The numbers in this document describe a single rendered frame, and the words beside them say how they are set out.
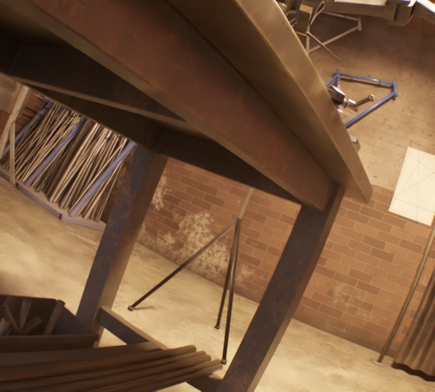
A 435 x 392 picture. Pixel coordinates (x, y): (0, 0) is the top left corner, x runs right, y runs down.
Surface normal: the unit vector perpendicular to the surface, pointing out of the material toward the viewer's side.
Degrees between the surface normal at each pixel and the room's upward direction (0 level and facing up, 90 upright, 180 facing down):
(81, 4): 90
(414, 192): 90
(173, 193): 90
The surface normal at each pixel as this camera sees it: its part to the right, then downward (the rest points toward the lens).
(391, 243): -0.44, -0.25
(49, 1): 0.81, 0.30
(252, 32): -0.38, 0.92
